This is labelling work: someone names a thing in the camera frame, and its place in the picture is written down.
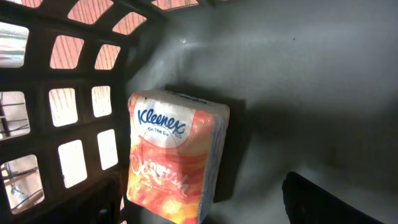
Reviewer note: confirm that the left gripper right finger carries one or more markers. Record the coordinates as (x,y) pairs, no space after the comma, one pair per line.
(307,203)

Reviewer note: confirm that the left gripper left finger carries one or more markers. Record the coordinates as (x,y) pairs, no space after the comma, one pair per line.
(98,204)

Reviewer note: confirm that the orange Kleenex tissue pack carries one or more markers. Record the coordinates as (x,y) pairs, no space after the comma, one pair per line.
(177,143)

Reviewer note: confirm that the grey plastic shopping basket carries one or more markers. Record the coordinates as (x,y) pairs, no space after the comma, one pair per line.
(311,87)

